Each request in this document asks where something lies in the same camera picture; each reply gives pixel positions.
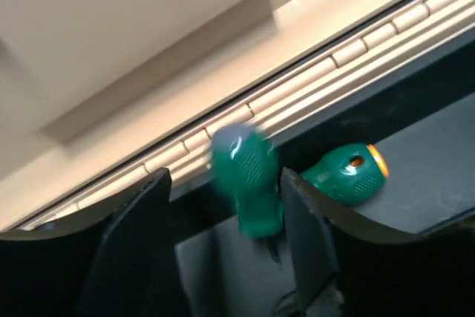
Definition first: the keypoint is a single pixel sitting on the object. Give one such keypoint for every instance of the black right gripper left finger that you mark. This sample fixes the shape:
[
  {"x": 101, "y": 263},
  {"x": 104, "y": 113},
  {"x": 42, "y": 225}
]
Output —
[{"x": 94, "y": 262}]

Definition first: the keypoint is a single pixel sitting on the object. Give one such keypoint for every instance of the tan plastic toolbox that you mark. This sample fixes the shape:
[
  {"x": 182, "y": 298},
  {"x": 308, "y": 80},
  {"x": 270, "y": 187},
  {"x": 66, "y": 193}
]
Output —
[{"x": 98, "y": 94}]

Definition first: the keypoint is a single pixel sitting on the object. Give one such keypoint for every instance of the green stubby screwdriver grey cap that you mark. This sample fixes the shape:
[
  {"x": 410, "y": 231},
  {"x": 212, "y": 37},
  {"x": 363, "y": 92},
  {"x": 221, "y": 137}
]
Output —
[{"x": 245, "y": 171}]

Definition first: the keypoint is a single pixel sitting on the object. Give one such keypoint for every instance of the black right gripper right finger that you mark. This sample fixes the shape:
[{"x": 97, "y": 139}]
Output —
[{"x": 379, "y": 271}]

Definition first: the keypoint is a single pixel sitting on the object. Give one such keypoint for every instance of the green stubby screwdriver orange cap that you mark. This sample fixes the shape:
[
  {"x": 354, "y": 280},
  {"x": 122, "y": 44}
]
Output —
[{"x": 349, "y": 174}]

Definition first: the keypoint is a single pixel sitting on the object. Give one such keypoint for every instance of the black inner toolbox tray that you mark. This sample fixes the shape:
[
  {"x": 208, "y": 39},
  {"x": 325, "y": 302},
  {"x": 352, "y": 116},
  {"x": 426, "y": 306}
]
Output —
[{"x": 421, "y": 119}]

